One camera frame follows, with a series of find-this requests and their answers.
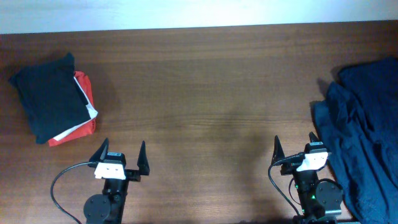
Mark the folded red garment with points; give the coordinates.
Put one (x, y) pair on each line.
(88, 128)

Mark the folded white garment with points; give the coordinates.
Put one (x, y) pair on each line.
(90, 109)

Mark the dark blue clothes pile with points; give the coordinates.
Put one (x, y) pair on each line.
(357, 122)

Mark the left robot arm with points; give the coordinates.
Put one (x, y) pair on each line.
(108, 207)

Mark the folded black garment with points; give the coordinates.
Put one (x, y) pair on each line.
(51, 97)

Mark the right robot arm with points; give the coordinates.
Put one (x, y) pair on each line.
(320, 199)

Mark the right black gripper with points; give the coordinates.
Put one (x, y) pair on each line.
(290, 167)

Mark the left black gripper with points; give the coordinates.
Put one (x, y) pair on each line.
(134, 175)

